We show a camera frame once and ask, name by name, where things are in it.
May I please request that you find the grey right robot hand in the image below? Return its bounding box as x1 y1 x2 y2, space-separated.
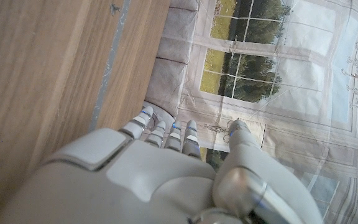
0 105 324 224

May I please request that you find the printed window room backdrop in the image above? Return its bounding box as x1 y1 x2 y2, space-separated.
144 0 358 224

